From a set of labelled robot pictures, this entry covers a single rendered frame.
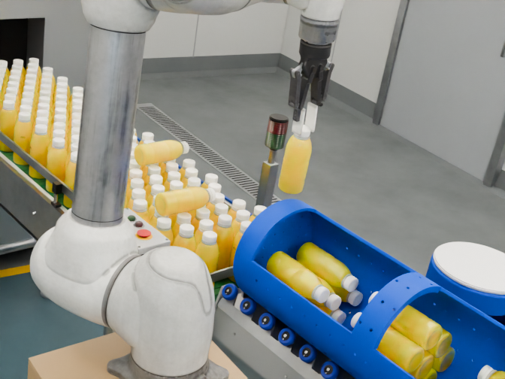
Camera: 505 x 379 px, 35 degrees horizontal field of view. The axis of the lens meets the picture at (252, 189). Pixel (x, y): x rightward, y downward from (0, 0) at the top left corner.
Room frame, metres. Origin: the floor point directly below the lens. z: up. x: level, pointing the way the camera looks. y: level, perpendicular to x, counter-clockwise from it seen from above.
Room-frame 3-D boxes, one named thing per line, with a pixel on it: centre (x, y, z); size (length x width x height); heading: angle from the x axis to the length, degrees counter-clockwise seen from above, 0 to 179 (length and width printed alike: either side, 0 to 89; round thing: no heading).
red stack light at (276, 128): (2.42, -0.04, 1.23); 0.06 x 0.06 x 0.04
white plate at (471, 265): (2.08, -0.69, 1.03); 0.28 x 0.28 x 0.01
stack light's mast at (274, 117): (2.42, -0.04, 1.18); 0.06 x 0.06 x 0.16
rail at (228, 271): (1.95, -0.01, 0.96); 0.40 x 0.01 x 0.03; 135
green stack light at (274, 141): (2.42, -0.04, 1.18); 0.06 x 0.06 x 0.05
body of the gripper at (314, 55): (1.88, -0.09, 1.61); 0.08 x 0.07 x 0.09; 136
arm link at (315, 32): (1.87, -0.09, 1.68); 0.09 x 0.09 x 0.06
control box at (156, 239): (1.83, 0.29, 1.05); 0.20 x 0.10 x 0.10; 45
